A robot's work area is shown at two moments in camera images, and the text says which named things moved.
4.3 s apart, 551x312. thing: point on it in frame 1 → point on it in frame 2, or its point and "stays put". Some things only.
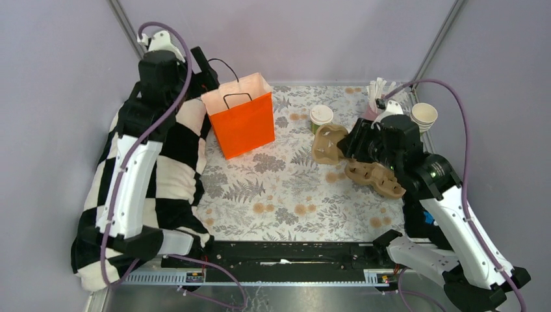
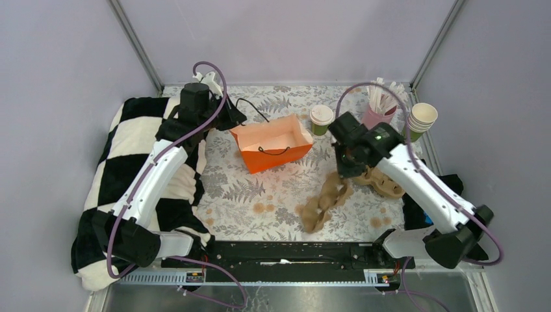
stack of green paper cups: [423, 114] stays put
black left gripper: [205, 81] → [234, 116]
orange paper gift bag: [242, 114] → [274, 143]
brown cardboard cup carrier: [377, 175] stays put
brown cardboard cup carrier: [325, 150] → [316, 211]
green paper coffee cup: [320, 115] stays put
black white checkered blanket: [178, 205] stays put
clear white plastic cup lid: [321, 114] stays put
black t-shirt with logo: [420, 223] stays put
